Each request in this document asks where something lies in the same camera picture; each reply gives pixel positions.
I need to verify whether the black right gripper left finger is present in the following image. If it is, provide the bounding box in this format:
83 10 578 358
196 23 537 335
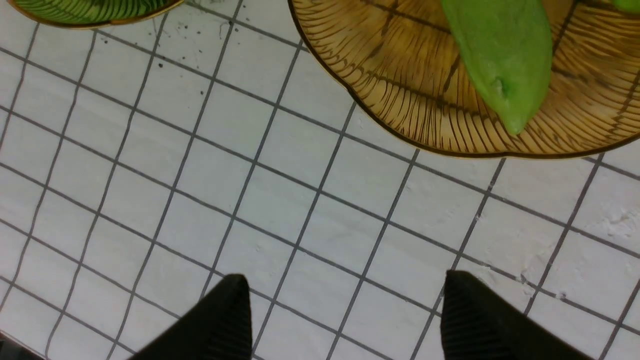
131 273 253 360

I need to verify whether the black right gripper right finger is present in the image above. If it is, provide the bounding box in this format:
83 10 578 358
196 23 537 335
439 269 590 360

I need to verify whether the green gourd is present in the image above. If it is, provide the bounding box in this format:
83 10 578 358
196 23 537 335
441 0 553 136

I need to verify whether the green gourd one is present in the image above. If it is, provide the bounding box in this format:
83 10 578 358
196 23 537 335
611 0 640 15

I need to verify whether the amber ribbed glass plate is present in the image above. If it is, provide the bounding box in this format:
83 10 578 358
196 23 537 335
288 0 640 160

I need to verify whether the green ribbed glass plate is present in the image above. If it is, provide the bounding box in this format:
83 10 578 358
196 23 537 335
8 0 183 30

